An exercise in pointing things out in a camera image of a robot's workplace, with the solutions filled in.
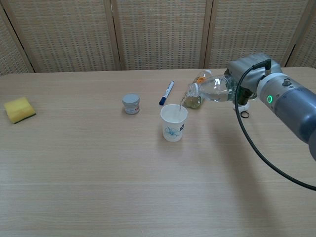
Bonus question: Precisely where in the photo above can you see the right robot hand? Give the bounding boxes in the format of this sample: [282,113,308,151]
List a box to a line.
[224,53,282,105]

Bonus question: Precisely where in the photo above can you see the transparent plastic water bottle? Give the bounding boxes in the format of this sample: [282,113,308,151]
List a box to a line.
[183,74,238,103]

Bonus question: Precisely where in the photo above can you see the cartoon label juice bottle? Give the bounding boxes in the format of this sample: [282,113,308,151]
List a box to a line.
[185,70,213,110]

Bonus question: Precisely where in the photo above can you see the small white paper cup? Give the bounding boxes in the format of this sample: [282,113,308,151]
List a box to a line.
[160,104,189,143]

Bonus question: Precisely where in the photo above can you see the woven folding screen panel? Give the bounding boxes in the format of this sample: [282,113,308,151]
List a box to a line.
[1,0,123,74]
[110,0,212,71]
[0,4,35,76]
[283,0,316,69]
[204,0,312,69]

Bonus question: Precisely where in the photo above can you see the blue whiteboard marker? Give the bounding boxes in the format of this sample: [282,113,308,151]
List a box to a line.
[158,80,176,106]

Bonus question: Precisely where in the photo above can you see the small jar with grey lid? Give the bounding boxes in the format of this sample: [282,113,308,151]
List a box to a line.
[121,93,141,115]

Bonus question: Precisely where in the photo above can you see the yellow sponge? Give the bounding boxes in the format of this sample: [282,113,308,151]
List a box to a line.
[3,96,37,124]

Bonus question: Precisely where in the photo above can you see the white keychain toy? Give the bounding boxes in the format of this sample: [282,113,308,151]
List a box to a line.
[233,101,250,119]

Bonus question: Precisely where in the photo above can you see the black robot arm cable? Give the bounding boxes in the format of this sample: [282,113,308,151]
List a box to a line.
[234,59,316,191]

